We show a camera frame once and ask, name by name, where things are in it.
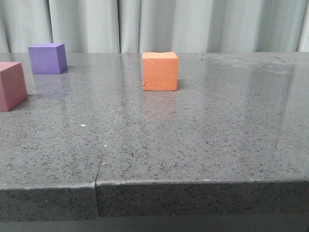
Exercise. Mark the purple foam cube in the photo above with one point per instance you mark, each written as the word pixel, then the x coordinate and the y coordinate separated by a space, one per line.
pixel 48 58

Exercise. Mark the orange foam cube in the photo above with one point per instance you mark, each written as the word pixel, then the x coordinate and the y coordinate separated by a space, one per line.
pixel 160 71

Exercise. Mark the pink foam cube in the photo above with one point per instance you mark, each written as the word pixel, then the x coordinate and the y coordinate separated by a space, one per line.
pixel 12 85

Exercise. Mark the grey-green curtain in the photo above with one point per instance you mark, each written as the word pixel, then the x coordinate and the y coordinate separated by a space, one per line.
pixel 132 26

